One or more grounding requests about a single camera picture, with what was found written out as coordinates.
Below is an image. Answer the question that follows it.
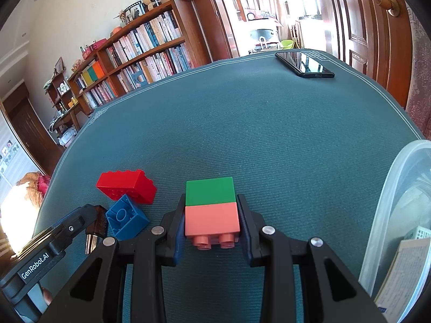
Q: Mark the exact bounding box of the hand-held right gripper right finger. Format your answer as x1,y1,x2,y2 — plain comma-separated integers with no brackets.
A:
237,193,388,323

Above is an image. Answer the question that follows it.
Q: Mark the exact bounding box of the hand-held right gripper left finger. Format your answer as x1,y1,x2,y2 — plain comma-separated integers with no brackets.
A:
39,203,188,323

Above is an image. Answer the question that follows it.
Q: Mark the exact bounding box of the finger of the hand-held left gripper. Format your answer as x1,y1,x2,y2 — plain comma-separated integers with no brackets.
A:
20,203,109,253

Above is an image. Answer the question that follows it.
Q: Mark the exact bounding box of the dark brown metal object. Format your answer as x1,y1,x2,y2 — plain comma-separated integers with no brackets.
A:
85,206,109,255

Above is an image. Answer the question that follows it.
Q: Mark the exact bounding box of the green and pink building block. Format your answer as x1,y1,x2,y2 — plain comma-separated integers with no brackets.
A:
184,176,241,250

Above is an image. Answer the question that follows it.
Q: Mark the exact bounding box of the clear plastic bowl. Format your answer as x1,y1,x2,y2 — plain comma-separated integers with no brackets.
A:
358,140,431,323

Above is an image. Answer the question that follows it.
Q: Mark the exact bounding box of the blue building block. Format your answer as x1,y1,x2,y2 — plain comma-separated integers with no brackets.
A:
105,194,150,241

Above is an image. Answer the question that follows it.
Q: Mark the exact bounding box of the red building block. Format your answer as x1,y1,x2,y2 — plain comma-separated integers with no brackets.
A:
96,170,158,205

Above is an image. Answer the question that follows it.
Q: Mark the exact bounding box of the dark wooden door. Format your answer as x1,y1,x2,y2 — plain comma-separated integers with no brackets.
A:
0,83,67,176

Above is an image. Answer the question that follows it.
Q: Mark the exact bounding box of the small wooden shelf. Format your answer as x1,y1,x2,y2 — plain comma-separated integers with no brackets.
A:
43,57,85,148

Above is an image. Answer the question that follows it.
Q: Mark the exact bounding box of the beige printed paper box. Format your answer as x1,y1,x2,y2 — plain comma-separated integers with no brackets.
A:
373,226,431,322

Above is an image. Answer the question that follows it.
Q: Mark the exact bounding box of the wooden bookshelf with books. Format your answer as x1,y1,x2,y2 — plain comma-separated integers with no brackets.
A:
67,0,211,117

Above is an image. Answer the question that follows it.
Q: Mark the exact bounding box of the black smartphone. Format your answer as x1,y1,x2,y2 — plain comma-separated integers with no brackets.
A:
274,51,336,79

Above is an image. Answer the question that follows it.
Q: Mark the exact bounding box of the brown wooden door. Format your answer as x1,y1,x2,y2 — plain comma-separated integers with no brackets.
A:
312,0,413,109

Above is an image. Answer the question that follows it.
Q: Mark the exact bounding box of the patterned pink curtain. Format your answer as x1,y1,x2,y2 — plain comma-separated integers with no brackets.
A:
405,1,431,139

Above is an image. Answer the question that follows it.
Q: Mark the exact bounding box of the door knob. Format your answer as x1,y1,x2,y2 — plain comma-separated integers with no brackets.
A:
373,0,401,17

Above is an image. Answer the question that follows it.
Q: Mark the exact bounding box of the wall chart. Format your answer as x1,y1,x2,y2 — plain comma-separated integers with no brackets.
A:
0,137,21,189

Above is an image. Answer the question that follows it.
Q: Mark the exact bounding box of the film strip picture frame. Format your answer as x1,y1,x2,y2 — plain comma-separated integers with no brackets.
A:
123,1,147,21

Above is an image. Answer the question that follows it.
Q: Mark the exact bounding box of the wooden door frame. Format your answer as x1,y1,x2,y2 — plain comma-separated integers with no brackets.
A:
185,0,244,65

